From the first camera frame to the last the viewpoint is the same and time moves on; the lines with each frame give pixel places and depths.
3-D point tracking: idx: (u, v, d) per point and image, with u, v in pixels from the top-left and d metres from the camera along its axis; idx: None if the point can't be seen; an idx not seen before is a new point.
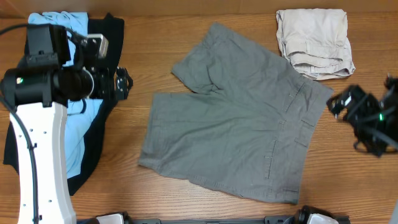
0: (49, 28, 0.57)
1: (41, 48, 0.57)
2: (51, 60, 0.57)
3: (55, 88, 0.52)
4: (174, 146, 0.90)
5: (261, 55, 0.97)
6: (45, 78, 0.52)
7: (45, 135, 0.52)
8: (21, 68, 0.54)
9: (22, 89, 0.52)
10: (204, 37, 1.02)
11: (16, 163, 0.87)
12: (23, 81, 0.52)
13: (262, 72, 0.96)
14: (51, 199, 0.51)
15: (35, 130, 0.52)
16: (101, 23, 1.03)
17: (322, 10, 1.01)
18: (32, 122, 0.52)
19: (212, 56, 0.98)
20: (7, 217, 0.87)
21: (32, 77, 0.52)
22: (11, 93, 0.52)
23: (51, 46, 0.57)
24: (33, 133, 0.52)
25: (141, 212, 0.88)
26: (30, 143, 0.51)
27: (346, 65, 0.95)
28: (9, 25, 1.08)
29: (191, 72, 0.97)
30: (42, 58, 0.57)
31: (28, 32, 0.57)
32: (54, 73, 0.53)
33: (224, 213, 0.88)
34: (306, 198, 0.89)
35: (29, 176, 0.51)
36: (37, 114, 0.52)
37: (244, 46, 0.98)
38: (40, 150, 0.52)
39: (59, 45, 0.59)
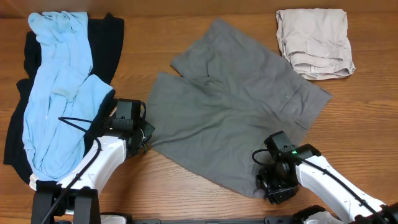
0: (131, 102, 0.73)
1: (123, 114, 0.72)
2: (129, 125, 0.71)
3: (128, 145, 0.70)
4: (167, 132, 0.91)
5: (261, 55, 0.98)
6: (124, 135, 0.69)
7: (111, 148, 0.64)
8: (114, 124, 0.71)
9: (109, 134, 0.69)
10: (206, 32, 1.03)
11: (17, 163, 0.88)
12: (111, 131, 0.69)
13: (260, 71, 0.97)
14: (93, 173, 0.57)
15: (107, 144, 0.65)
16: (101, 23, 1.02)
17: (321, 10, 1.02)
18: (106, 140, 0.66)
19: (212, 51, 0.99)
20: (6, 217, 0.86)
21: (117, 130, 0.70)
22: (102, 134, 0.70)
23: (130, 114, 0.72)
24: (105, 145, 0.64)
25: (141, 212, 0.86)
26: (100, 146, 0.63)
27: (346, 64, 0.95)
28: (9, 25, 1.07)
29: (190, 65, 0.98)
30: (122, 122, 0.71)
31: (119, 102, 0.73)
32: (132, 134, 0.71)
33: (224, 213, 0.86)
34: (306, 198, 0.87)
35: (86, 159, 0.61)
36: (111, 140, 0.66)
37: (244, 43, 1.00)
38: (104, 152, 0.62)
39: (135, 115, 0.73)
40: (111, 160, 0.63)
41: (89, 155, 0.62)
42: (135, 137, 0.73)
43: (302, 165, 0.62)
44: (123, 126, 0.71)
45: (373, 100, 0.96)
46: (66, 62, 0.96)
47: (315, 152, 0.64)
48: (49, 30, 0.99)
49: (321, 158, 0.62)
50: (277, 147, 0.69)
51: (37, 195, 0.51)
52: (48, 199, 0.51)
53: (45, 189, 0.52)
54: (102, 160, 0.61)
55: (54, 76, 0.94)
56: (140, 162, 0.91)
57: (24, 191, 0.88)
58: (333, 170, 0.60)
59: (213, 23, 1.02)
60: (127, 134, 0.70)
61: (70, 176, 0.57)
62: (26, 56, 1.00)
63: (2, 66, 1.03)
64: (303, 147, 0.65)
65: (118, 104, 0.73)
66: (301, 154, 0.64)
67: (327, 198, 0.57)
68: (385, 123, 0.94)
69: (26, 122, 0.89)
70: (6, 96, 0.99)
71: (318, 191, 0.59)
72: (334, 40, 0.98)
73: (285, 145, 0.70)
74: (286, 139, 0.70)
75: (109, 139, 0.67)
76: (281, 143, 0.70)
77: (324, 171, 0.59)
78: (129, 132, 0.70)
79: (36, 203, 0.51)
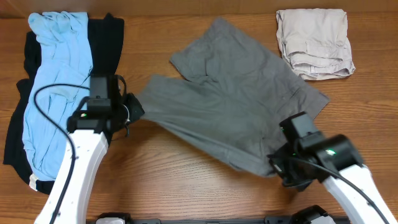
0: (106, 78, 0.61)
1: (97, 94, 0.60)
2: (106, 106, 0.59)
3: (107, 130, 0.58)
4: (167, 112, 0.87)
5: (260, 56, 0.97)
6: (102, 120, 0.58)
7: (88, 152, 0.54)
8: (87, 110, 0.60)
9: (82, 122, 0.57)
10: (207, 30, 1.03)
11: (17, 163, 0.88)
12: (86, 116, 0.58)
13: (259, 71, 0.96)
14: (73, 201, 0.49)
15: (81, 146, 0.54)
16: (101, 24, 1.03)
17: (321, 10, 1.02)
18: (80, 140, 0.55)
19: (211, 50, 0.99)
20: (6, 218, 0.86)
21: (93, 116, 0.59)
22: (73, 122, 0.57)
23: (106, 93, 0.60)
24: (79, 148, 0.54)
25: (140, 213, 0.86)
26: (74, 154, 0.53)
27: (346, 64, 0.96)
28: (9, 25, 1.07)
29: (189, 63, 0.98)
30: (97, 103, 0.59)
31: (91, 79, 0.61)
32: (111, 116, 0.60)
33: (224, 213, 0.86)
34: (306, 198, 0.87)
35: (61, 178, 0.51)
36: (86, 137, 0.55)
37: (244, 43, 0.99)
38: (80, 162, 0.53)
39: (113, 93, 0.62)
40: (91, 167, 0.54)
41: (62, 170, 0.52)
42: (115, 121, 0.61)
43: (341, 183, 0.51)
44: (99, 107, 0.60)
45: (373, 101, 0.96)
46: (66, 63, 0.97)
47: (351, 147, 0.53)
48: (49, 30, 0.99)
49: (365, 176, 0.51)
50: (298, 134, 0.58)
51: None
52: None
53: None
54: (82, 173, 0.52)
55: (54, 77, 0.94)
56: (139, 162, 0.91)
57: (24, 191, 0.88)
58: (378, 198, 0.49)
59: (214, 22, 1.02)
60: (105, 117, 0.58)
61: (47, 210, 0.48)
62: (26, 56, 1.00)
63: (2, 66, 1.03)
64: (335, 140, 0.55)
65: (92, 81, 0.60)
66: (337, 148, 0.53)
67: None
68: (385, 123, 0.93)
69: (26, 121, 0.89)
70: (6, 97, 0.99)
71: (350, 214, 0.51)
72: (334, 40, 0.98)
73: (310, 131, 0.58)
74: (308, 122, 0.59)
75: (83, 135, 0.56)
76: (303, 129, 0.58)
77: (370, 201, 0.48)
78: (107, 116, 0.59)
79: None
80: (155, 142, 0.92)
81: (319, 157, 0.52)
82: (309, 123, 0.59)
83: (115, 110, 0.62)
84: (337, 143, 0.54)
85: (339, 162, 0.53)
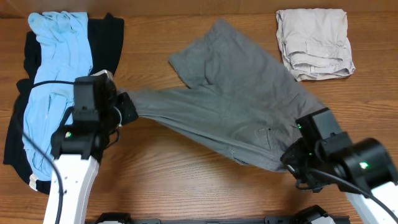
0: (92, 85, 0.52)
1: (84, 104, 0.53)
2: (94, 118, 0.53)
3: (94, 149, 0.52)
4: (164, 109, 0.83)
5: (259, 59, 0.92)
6: (89, 137, 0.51)
7: (77, 185, 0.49)
8: (71, 125, 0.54)
9: (69, 142, 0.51)
10: (208, 32, 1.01)
11: (17, 163, 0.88)
12: (71, 135, 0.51)
13: (259, 76, 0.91)
14: None
15: (68, 178, 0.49)
16: (102, 24, 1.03)
17: (321, 10, 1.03)
18: (68, 170, 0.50)
19: (211, 51, 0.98)
20: (6, 218, 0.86)
21: (79, 134, 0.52)
22: (58, 144, 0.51)
23: (93, 102, 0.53)
24: (66, 180, 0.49)
25: (141, 213, 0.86)
26: (61, 188, 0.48)
27: (346, 64, 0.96)
28: (8, 25, 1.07)
29: (188, 65, 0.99)
30: (84, 115, 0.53)
31: (74, 88, 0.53)
32: (99, 132, 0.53)
33: (224, 213, 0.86)
34: (306, 198, 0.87)
35: (50, 214, 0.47)
36: (73, 164, 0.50)
37: (244, 45, 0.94)
38: (69, 197, 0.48)
39: (101, 101, 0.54)
40: (81, 200, 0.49)
41: (50, 206, 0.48)
42: (104, 137, 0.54)
43: (372, 204, 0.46)
44: (86, 120, 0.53)
45: (373, 101, 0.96)
46: (66, 63, 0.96)
47: (387, 157, 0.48)
48: (49, 30, 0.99)
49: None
50: (320, 135, 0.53)
51: None
52: None
53: None
54: (71, 210, 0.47)
55: (54, 76, 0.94)
56: (140, 162, 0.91)
57: (24, 191, 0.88)
58: None
59: (216, 23, 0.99)
60: (91, 134, 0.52)
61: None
62: (26, 56, 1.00)
63: (2, 66, 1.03)
64: (367, 146, 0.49)
65: (76, 88, 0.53)
66: (370, 160, 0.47)
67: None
68: (385, 123, 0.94)
69: (26, 121, 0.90)
70: (6, 96, 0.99)
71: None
72: (334, 40, 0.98)
73: (333, 132, 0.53)
74: (333, 123, 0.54)
75: (71, 162, 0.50)
76: (327, 130, 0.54)
77: None
78: (96, 131, 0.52)
79: None
80: (155, 142, 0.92)
81: (349, 170, 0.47)
82: (334, 124, 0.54)
83: (104, 121, 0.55)
84: (369, 149, 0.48)
85: (370, 177, 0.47)
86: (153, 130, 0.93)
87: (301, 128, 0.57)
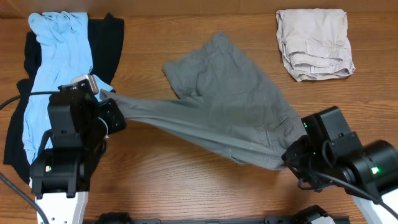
0: (69, 106, 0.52)
1: (63, 128, 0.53)
2: (76, 142, 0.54)
3: (80, 177, 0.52)
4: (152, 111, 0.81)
5: (254, 77, 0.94)
6: (72, 167, 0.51)
7: None
8: (50, 155, 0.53)
9: (50, 177, 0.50)
10: (206, 43, 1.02)
11: (16, 163, 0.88)
12: (51, 169, 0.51)
13: (250, 94, 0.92)
14: None
15: (55, 219, 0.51)
16: (102, 24, 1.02)
17: (321, 10, 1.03)
18: (53, 211, 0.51)
19: (206, 64, 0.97)
20: (6, 218, 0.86)
21: (60, 163, 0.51)
22: (38, 179, 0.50)
23: (73, 126, 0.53)
24: (54, 221, 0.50)
25: (141, 212, 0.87)
26: None
27: (346, 65, 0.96)
28: (9, 25, 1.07)
29: (180, 75, 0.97)
30: (66, 138, 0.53)
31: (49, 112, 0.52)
32: (83, 158, 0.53)
33: (224, 213, 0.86)
34: (306, 198, 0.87)
35: None
36: (58, 205, 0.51)
37: (240, 62, 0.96)
38: None
39: (81, 122, 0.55)
40: None
41: None
42: (88, 162, 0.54)
43: (379, 208, 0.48)
44: (68, 142, 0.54)
45: (373, 101, 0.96)
46: (66, 63, 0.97)
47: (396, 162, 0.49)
48: (50, 31, 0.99)
49: None
50: (329, 135, 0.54)
51: None
52: None
53: None
54: None
55: (54, 76, 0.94)
56: (140, 162, 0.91)
57: (24, 191, 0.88)
58: None
59: (214, 37, 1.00)
60: (75, 160, 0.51)
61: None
62: (26, 56, 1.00)
63: (3, 66, 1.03)
64: (378, 150, 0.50)
65: (51, 112, 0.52)
66: (380, 165, 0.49)
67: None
68: (385, 123, 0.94)
69: (26, 121, 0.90)
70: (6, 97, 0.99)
71: None
72: (334, 40, 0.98)
73: (342, 133, 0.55)
74: (342, 124, 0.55)
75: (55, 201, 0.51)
76: (336, 130, 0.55)
77: None
78: (79, 157, 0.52)
79: None
80: (154, 143, 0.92)
81: (359, 175, 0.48)
82: (344, 124, 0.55)
83: (86, 141, 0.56)
84: (379, 155, 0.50)
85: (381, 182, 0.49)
86: (152, 130, 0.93)
87: (309, 127, 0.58)
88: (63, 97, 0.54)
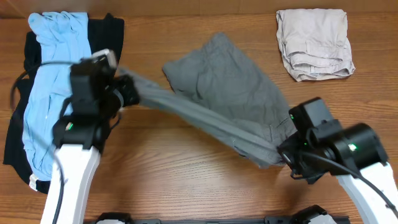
0: (89, 77, 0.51)
1: (81, 96, 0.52)
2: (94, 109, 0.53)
3: (96, 140, 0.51)
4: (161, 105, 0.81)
5: (254, 78, 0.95)
6: (90, 128, 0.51)
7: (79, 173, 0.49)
8: (72, 115, 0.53)
9: (69, 135, 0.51)
10: (206, 43, 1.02)
11: (16, 163, 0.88)
12: (71, 127, 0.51)
13: (250, 94, 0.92)
14: None
15: (69, 169, 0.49)
16: (102, 24, 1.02)
17: (321, 10, 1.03)
18: (68, 160, 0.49)
19: (206, 64, 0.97)
20: (6, 218, 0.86)
21: (80, 125, 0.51)
22: (60, 135, 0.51)
23: (91, 95, 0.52)
24: (67, 170, 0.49)
25: (141, 213, 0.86)
26: (63, 177, 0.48)
27: (346, 64, 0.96)
28: (9, 25, 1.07)
29: (180, 74, 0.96)
30: (83, 107, 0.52)
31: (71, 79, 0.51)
32: (101, 124, 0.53)
33: (224, 213, 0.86)
34: (306, 198, 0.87)
35: (50, 203, 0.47)
36: (74, 155, 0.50)
37: (239, 63, 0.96)
38: (69, 186, 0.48)
39: (98, 92, 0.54)
40: (83, 188, 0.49)
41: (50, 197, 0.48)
42: (105, 127, 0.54)
43: (360, 183, 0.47)
44: (85, 111, 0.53)
45: (372, 101, 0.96)
46: (66, 63, 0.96)
47: (375, 140, 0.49)
48: (50, 30, 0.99)
49: (387, 175, 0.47)
50: (313, 122, 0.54)
51: None
52: None
53: None
54: (73, 198, 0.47)
55: (54, 76, 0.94)
56: (140, 162, 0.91)
57: (23, 191, 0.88)
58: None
59: (214, 37, 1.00)
60: (92, 125, 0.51)
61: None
62: (27, 56, 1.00)
63: (2, 66, 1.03)
64: (358, 130, 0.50)
65: (71, 81, 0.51)
66: (359, 142, 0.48)
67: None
68: (385, 123, 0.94)
69: (26, 122, 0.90)
70: (6, 97, 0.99)
71: (362, 211, 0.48)
72: (334, 40, 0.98)
73: (324, 120, 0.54)
74: (324, 111, 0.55)
75: (71, 153, 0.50)
76: (318, 118, 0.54)
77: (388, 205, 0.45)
78: (97, 122, 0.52)
79: None
80: (155, 142, 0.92)
81: (339, 154, 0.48)
82: (326, 111, 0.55)
83: (103, 109, 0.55)
84: (357, 133, 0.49)
85: (359, 159, 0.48)
86: (153, 130, 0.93)
87: (295, 116, 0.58)
88: (83, 66, 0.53)
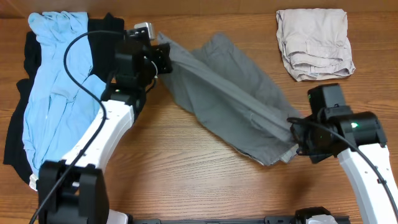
0: (132, 56, 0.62)
1: (124, 71, 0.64)
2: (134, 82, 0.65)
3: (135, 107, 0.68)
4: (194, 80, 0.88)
5: (253, 77, 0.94)
6: (132, 98, 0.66)
7: (118, 116, 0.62)
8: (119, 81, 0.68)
9: (114, 98, 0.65)
10: (205, 44, 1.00)
11: (16, 163, 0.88)
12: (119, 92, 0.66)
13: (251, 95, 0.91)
14: (99, 148, 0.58)
15: (112, 112, 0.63)
16: (102, 23, 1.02)
17: (321, 10, 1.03)
18: (112, 106, 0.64)
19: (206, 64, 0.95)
20: (6, 218, 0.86)
21: (124, 92, 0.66)
22: (107, 96, 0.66)
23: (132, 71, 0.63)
24: (110, 112, 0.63)
25: (141, 213, 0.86)
26: (106, 115, 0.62)
27: (346, 64, 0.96)
28: (9, 25, 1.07)
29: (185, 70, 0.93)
30: (126, 79, 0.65)
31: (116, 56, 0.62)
32: (139, 96, 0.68)
33: (224, 213, 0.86)
34: (306, 198, 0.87)
35: (92, 129, 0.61)
36: (118, 105, 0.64)
37: (239, 61, 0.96)
38: (109, 122, 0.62)
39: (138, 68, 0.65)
40: (117, 129, 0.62)
41: (93, 127, 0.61)
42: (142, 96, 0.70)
43: (357, 158, 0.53)
44: (126, 83, 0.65)
45: (372, 101, 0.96)
46: (66, 63, 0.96)
47: (377, 126, 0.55)
48: (49, 30, 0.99)
49: (382, 154, 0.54)
50: (326, 104, 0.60)
51: (41, 173, 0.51)
52: (51, 175, 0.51)
53: (48, 165, 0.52)
54: (109, 130, 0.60)
55: (54, 76, 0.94)
56: (140, 162, 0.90)
57: (24, 191, 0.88)
58: (388, 178, 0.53)
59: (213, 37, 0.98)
60: (133, 96, 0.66)
61: (74, 151, 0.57)
62: (26, 56, 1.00)
63: (2, 66, 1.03)
64: (365, 116, 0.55)
65: (117, 58, 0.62)
66: (364, 124, 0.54)
67: (365, 206, 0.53)
68: (386, 123, 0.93)
69: (26, 121, 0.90)
70: (5, 97, 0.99)
71: (355, 185, 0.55)
72: (334, 40, 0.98)
73: (337, 104, 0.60)
74: (339, 96, 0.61)
75: (115, 105, 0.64)
76: (332, 101, 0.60)
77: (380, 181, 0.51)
78: (136, 95, 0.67)
79: (41, 180, 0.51)
80: (156, 142, 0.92)
81: (342, 131, 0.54)
82: (340, 96, 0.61)
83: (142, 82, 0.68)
84: (364, 118, 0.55)
85: (359, 137, 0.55)
86: (153, 129, 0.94)
87: (311, 96, 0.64)
88: (127, 46, 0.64)
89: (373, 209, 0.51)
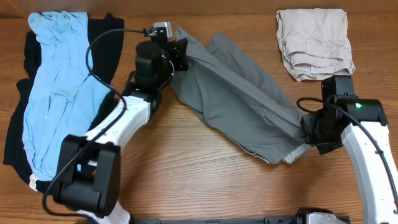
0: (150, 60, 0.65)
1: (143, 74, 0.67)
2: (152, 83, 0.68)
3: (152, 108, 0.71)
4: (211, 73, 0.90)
5: (254, 78, 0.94)
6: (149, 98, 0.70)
7: (137, 109, 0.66)
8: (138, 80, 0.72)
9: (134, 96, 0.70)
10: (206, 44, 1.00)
11: (16, 163, 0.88)
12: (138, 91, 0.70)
13: None
14: (117, 130, 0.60)
15: (132, 104, 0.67)
16: (102, 24, 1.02)
17: (321, 10, 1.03)
18: (132, 101, 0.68)
19: None
20: (6, 218, 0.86)
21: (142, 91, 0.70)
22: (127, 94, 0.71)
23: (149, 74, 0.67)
24: (130, 105, 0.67)
25: (141, 213, 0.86)
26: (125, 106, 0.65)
27: (346, 64, 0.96)
28: (8, 25, 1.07)
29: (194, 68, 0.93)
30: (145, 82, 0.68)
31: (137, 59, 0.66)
32: (156, 97, 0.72)
33: (224, 213, 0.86)
34: (306, 198, 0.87)
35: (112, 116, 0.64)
36: (137, 100, 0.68)
37: (241, 62, 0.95)
38: (129, 112, 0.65)
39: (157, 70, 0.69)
40: (134, 121, 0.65)
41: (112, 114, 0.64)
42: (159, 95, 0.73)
43: (358, 132, 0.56)
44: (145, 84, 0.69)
45: None
46: (66, 63, 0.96)
47: (380, 109, 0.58)
48: (50, 30, 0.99)
49: (382, 132, 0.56)
50: (336, 91, 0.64)
51: (64, 144, 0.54)
52: (73, 147, 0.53)
53: (71, 138, 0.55)
54: (127, 121, 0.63)
55: (54, 76, 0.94)
56: (140, 163, 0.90)
57: (23, 191, 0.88)
58: (387, 153, 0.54)
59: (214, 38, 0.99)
60: (151, 97, 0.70)
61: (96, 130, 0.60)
62: (27, 56, 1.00)
63: (2, 66, 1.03)
64: (370, 101, 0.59)
65: (137, 62, 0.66)
66: (368, 106, 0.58)
67: (362, 179, 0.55)
68: None
69: (26, 121, 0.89)
70: (5, 97, 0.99)
71: (354, 158, 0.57)
72: (334, 40, 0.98)
73: (346, 93, 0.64)
74: (351, 87, 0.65)
75: (134, 100, 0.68)
76: (342, 89, 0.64)
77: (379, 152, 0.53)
78: (154, 95, 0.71)
79: (63, 149, 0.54)
80: (157, 142, 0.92)
81: (347, 111, 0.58)
82: (351, 88, 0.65)
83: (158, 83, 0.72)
84: (369, 102, 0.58)
85: (364, 117, 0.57)
86: (155, 129, 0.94)
87: (325, 86, 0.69)
88: (146, 50, 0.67)
89: (370, 179, 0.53)
